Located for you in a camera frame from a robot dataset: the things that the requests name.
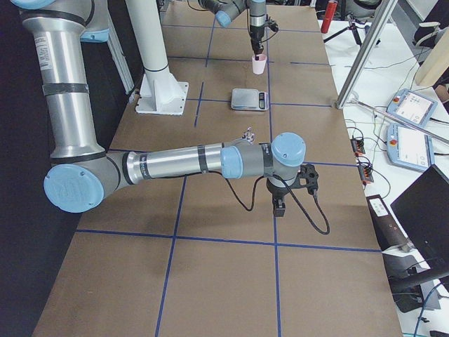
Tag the black computer monitor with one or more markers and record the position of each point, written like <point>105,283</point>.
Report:
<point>422,211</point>

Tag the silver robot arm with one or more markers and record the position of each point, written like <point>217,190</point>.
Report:
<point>84,107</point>
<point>226,13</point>

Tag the digital kitchen scale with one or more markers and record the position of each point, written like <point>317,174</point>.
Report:
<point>249,99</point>

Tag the clear glass sauce bottle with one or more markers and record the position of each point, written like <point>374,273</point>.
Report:
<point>248,135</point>

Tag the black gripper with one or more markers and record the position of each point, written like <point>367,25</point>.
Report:
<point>276,192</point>
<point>257,34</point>

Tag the aluminium frame post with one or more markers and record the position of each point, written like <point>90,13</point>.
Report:
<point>384,12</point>

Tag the far blue teach pendant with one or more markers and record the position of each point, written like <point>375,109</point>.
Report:
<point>412,107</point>

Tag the blue teach pendant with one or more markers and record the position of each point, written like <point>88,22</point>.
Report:
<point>412,107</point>
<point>409,148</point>

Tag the metal grabber stick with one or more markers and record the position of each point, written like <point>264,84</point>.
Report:
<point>400,121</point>

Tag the pink paper cup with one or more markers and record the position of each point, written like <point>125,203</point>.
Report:
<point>258,63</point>

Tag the black tripod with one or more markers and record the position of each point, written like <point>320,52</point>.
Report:
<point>354,25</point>

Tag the near blue teach pendant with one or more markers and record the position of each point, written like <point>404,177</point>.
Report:
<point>409,148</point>

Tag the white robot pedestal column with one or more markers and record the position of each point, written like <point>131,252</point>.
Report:
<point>160,92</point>

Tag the office chair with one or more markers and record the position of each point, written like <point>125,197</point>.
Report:
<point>426,34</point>

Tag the orange connector board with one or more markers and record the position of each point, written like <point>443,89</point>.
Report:
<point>366,173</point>
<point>358,147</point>

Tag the wrist black camera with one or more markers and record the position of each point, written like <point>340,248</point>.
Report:
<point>271,24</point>
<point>307,177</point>

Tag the red cylinder bottle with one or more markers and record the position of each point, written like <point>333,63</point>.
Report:
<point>329,15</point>

